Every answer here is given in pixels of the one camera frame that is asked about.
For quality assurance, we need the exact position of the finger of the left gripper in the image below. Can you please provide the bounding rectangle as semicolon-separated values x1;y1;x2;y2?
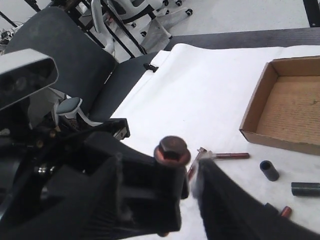
84;131;190;236

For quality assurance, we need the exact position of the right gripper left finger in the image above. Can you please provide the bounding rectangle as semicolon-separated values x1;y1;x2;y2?
0;154;141;240

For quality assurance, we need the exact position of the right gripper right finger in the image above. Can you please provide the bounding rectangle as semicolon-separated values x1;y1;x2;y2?
191;158;320;240

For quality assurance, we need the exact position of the copper flange bolt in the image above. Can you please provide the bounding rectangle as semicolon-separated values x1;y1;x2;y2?
153;135;192;237
279;205;293;220
196;146;251;161
186;159;201;182

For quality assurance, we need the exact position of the shallow cardboard box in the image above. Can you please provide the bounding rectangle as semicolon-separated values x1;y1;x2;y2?
239;55;320;156

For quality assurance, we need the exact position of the dark metal sleeve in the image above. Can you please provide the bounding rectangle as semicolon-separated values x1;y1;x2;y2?
290;182;320;197
259;160;280;182

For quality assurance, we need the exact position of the grey padded chair armrest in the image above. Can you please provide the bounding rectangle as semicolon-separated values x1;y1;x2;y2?
55;97;84;116

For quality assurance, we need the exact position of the dark grey office chair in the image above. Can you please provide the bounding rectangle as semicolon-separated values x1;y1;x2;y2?
4;6;162;124

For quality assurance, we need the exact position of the white office chair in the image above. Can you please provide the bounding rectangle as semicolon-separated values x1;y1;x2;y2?
89;0;194;54

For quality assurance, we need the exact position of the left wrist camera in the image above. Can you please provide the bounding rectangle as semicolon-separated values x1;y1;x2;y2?
0;48;59;112

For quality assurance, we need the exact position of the black metal frame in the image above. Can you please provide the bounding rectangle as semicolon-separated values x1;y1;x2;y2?
301;0;320;28

